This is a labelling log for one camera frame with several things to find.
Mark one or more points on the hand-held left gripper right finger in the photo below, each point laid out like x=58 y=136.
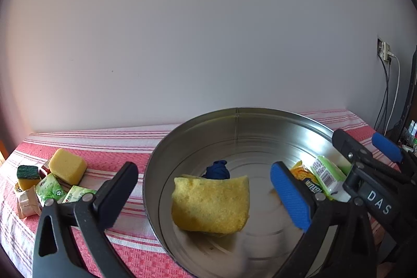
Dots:
x=290 y=196

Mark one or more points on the tan paper packet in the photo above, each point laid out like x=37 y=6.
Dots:
x=27 y=204

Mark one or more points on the dark blue cloth ball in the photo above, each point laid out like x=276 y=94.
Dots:
x=216 y=170

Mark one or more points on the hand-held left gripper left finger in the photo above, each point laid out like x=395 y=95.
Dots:
x=114 y=196

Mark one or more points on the flat yellow sponge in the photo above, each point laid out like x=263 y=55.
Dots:
x=208 y=206

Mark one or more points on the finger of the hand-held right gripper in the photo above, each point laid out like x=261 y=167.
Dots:
x=350 y=144
x=387 y=147

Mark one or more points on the black vertical pole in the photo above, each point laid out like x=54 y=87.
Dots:
x=409 y=92

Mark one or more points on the thick yellow sponge block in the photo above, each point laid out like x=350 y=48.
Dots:
x=66 y=167

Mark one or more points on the round metal tin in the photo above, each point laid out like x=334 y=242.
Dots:
x=247 y=141

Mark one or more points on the red packet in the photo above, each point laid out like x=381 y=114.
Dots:
x=44 y=170

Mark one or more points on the yellow snack packet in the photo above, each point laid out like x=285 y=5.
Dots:
x=301 y=175

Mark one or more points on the green and yellow scrub sponge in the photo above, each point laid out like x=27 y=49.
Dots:
x=28 y=177

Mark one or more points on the green and white packet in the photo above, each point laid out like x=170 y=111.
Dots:
x=325 y=177

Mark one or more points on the red striped tablecloth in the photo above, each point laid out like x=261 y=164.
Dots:
x=107 y=147

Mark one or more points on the green tea packet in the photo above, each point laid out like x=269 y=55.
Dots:
x=76 y=193
x=49 y=188

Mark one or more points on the wall socket with plugs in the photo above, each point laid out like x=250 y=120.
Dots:
x=384 y=50

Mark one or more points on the cluster of small boxes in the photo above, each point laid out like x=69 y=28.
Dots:
x=411 y=134

